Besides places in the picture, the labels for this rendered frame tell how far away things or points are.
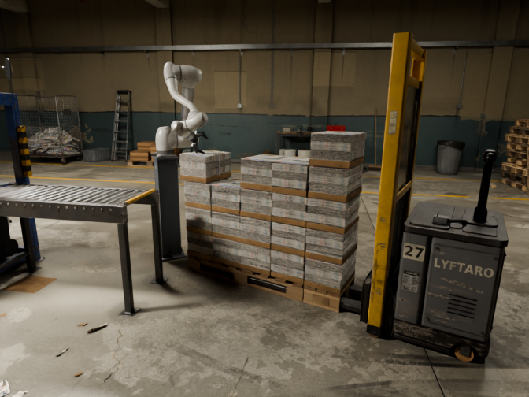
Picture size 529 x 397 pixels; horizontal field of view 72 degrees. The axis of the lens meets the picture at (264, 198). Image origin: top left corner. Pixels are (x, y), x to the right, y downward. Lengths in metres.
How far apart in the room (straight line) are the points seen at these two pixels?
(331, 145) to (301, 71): 7.14
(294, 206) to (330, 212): 0.28
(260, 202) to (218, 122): 7.19
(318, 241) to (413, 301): 0.74
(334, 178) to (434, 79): 7.54
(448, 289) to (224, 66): 8.40
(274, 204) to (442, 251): 1.20
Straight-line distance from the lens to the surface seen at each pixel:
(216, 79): 9.95
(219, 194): 3.05
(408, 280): 2.44
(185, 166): 3.21
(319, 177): 2.58
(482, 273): 2.38
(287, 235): 2.79
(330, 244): 2.67
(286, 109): 9.57
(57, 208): 2.90
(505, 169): 8.88
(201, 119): 2.91
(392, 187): 2.25
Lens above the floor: 1.45
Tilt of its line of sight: 14 degrees down
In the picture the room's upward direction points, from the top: 1 degrees clockwise
